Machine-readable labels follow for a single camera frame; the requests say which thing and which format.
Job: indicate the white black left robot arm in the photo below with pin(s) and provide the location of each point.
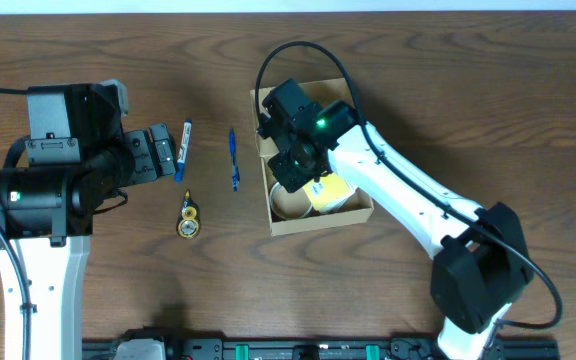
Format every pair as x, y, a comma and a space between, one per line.
53, 183

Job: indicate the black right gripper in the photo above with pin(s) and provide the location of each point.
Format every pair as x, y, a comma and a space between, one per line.
278, 138

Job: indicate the yellow black correction tape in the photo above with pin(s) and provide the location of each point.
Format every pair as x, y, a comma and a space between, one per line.
188, 222

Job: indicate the yellow sticky note pad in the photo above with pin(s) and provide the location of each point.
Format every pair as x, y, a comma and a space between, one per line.
329, 193

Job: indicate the large clear tape roll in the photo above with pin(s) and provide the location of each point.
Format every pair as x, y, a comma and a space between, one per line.
289, 206

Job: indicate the blue ballpoint pen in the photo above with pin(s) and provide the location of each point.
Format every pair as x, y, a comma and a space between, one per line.
233, 155

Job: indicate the open cardboard box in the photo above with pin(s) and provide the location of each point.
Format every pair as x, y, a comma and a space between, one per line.
357, 209

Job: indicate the black rail with mounts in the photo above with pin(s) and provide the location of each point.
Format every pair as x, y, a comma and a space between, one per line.
159, 343

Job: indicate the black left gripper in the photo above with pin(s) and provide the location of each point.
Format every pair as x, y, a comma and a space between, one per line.
160, 150

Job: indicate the blue white marker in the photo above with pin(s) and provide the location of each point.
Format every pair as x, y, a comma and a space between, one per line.
183, 150

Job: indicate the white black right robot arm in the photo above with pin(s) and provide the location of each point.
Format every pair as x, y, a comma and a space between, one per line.
480, 260

